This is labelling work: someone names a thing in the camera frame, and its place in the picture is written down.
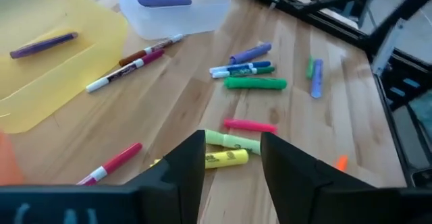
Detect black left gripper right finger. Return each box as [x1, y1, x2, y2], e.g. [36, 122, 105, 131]
[260, 131, 432, 224]

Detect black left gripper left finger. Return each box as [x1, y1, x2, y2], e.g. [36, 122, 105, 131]
[0, 129, 207, 224]

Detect orange translucent highlighter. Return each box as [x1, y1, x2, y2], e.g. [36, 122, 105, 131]
[335, 155, 350, 173]

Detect yellow labelled highlighter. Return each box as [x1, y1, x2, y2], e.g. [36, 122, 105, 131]
[150, 148, 250, 170]

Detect red dry-erase marker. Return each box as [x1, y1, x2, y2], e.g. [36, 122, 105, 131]
[76, 142, 144, 187]

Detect light green highlighter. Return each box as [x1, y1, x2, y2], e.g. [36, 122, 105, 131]
[205, 129, 262, 156]

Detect pink opaque highlighter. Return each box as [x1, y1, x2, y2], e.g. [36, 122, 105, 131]
[223, 117, 278, 134]

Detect purple opaque highlighter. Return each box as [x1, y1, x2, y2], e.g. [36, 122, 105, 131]
[136, 0, 193, 8]
[310, 58, 324, 100]
[229, 42, 273, 65]

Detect green chunky highlighter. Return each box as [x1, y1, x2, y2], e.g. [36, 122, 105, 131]
[223, 76, 288, 91]

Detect small green highlighter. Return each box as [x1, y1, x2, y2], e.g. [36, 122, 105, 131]
[305, 55, 315, 80]

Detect green dry-erase marker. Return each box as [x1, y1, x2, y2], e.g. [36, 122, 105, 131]
[211, 65, 276, 80]

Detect blue dry-erase marker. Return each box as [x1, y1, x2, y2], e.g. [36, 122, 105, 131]
[209, 60, 273, 75]

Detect purple thin marker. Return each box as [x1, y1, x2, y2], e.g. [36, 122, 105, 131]
[9, 31, 79, 60]

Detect maroon dry-erase marker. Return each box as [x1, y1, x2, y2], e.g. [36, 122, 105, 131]
[85, 48, 165, 94]

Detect brown dry-erase marker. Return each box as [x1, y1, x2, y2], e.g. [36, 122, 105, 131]
[118, 33, 185, 67]

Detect yellow translucent plastic bin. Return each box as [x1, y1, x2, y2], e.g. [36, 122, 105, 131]
[0, 0, 129, 134]

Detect clear plastic bin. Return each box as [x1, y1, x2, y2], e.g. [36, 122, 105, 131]
[115, 0, 232, 41]

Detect orange translucent plastic bin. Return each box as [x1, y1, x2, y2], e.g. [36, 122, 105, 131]
[0, 131, 26, 187]

